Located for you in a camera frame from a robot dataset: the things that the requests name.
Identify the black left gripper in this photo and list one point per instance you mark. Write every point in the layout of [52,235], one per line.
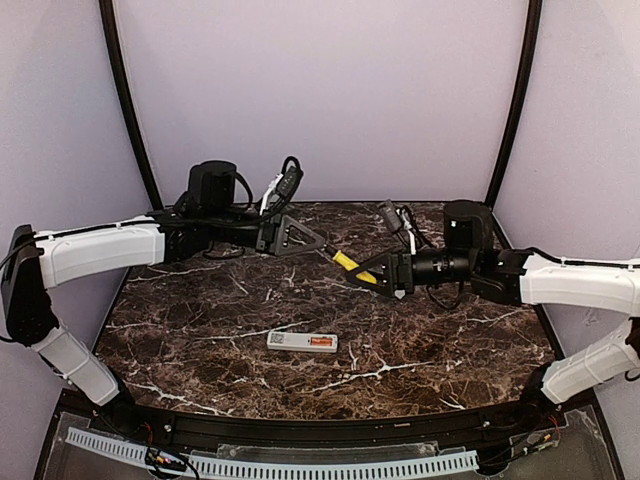
[270,237]

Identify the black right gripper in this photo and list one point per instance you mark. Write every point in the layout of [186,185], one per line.
[401,273]

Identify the yellow handled screwdriver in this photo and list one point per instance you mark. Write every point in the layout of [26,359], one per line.
[348,264]

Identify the white remote control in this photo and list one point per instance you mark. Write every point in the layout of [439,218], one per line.
[297,342]

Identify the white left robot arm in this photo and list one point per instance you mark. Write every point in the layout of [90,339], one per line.
[204,215]

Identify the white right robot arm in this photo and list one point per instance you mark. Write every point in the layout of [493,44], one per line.
[516,277]

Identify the orange battery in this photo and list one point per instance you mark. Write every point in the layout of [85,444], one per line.
[322,341]

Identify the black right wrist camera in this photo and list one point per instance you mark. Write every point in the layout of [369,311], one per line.
[400,225]

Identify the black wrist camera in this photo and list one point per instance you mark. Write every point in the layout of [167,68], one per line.
[281,190]
[400,225]

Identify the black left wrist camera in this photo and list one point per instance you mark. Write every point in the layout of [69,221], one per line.
[281,190]

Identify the black front table rail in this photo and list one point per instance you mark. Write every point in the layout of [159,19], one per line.
[482,427]

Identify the white slotted cable duct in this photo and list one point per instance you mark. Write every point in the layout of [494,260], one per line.
[406,461]

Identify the black left frame post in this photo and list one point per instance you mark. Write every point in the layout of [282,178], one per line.
[125,98]

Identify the black frame post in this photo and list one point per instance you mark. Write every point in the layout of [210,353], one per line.
[525,64]
[125,98]

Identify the black right frame post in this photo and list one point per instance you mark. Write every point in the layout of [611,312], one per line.
[525,64]

